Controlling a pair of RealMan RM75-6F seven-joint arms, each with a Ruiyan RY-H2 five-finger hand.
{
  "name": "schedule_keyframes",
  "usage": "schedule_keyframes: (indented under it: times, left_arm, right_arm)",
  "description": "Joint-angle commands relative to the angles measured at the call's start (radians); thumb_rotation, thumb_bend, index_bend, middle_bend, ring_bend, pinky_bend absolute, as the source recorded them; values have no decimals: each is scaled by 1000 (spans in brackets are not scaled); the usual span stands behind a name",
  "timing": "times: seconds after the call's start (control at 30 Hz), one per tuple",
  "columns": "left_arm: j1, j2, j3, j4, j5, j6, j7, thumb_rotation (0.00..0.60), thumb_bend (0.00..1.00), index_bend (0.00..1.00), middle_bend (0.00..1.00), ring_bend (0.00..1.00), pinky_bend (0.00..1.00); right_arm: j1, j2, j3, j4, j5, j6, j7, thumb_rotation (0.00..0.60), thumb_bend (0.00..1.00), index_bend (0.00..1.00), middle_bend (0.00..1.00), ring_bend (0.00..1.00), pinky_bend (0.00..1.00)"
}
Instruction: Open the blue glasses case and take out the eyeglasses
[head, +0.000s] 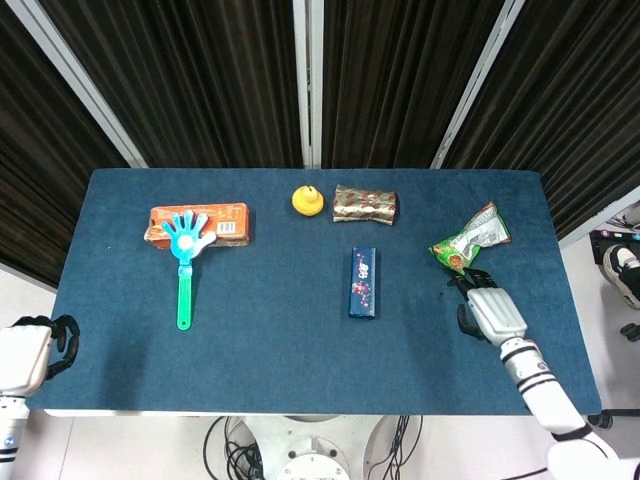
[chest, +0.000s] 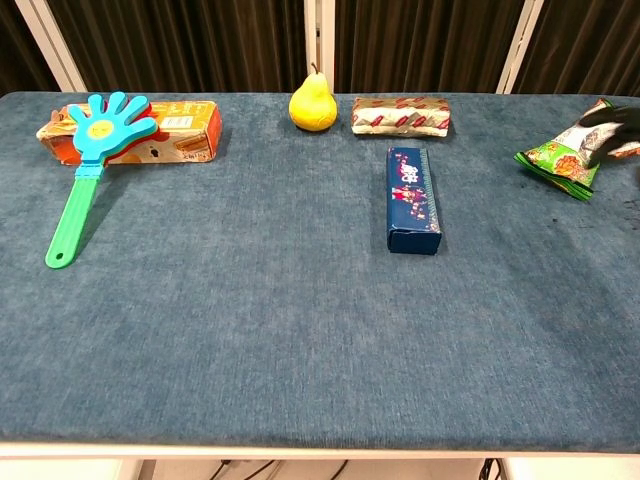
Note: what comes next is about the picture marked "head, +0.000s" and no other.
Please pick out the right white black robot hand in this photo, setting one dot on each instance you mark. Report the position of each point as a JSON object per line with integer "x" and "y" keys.
{"x": 495, "y": 315}

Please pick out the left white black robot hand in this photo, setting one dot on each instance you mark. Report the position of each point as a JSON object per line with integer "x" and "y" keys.
{"x": 22, "y": 355}

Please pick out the blue cardboard box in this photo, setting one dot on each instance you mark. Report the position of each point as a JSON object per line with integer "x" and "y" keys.
{"x": 364, "y": 285}

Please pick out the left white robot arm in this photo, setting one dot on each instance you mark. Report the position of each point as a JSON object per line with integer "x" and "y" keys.
{"x": 11, "y": 430}

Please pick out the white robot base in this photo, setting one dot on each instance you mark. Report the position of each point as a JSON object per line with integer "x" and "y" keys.
{"x": 312, "y": 450}

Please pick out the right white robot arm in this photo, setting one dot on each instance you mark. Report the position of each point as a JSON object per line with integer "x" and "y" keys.
{"x": 545, "y": 395}

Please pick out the orange cardboard food box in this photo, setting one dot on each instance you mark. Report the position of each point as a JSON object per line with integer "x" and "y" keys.
{"x": 230, "y": 220}

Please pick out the green snack bag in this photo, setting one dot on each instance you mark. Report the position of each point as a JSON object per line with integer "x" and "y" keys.
{"x": 470, "y": 240}

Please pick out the black white sneaker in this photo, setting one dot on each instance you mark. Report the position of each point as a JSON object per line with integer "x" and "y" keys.
{"x": 622, "y": 270}

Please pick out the gold red foil package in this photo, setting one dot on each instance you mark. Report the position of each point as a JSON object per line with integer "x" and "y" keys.
{"x": 365, "y": 205}

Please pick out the dark ribbed partition panel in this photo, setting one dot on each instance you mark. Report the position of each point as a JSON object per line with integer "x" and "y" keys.
{"x": 395, "y": 75}
{"x": 35, "y": 175}
{"x": 190, "y": 75}
{"x": 565, "y": 100}

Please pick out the blue green hand clapper toy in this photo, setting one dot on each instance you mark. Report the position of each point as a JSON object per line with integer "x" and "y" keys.
{"x": 183, "y": 240}

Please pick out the yellow pear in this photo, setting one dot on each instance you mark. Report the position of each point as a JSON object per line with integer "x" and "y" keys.
{"x": 307, "y": 202}

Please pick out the grey partition post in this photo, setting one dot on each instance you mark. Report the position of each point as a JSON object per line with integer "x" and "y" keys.
{"x": 600, "y": 215}
{"x": 477, "y": 80}
{"x": 75, "y": 75}
{"x": 308, "y": 80}

